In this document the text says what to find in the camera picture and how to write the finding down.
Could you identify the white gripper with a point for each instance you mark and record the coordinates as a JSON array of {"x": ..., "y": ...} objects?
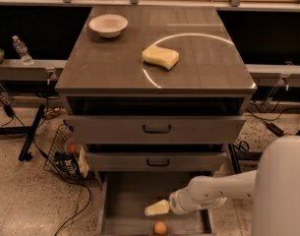
[{"x": 176, "y": 203}]

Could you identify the orange fruit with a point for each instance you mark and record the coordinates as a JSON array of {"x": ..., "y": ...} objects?
[{"x": 160, "y": 228}]

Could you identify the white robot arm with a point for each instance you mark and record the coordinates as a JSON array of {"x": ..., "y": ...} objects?
[{"x": 274, "y": 188}]

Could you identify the bottom grey open drawer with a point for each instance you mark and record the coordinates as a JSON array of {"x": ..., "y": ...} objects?
[{"x": 125, "y": 195}]

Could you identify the middle grey drawer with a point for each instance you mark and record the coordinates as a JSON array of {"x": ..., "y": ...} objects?
[{"x": 154, "y": 161}]

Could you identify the top grey drawer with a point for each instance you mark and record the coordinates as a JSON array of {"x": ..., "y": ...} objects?
[{"x": 157, "y": 130}]

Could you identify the grey drawer cabinet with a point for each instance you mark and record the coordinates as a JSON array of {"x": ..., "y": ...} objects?
[{"x": 153, "y": 107}]

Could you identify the black table leg right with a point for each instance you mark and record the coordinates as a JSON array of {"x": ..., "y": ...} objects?
[{"x": 236, "y": 155}]

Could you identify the black table leg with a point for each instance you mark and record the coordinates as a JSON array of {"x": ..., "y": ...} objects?
[
  {"x": 236, "y": 155},
  {"x": 29, "y": 131}
]

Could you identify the snack bag in basket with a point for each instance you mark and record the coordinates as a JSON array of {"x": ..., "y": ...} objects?
[{"x": 66, "y": 164}]

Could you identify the black power adapter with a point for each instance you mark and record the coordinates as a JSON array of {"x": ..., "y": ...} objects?
[{"x": 274, "y": 129}]

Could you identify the black table leg left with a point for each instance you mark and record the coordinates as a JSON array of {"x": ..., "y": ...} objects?
[{"x": 29, "y": 131}]

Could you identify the yellow sponge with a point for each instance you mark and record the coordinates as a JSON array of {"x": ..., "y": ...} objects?
[{"x": 160, "y": 56}]

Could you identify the white ceramic bowl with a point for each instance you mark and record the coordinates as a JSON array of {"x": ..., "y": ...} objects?
[{"x": 108, "y": 26}]

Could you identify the clear plastic water bottle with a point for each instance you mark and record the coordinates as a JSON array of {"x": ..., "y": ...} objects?
[{"x": 22, "y": 50}]

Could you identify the black wire basket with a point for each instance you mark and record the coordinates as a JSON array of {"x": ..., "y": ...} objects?
[{"x": 61, "y": 138}]

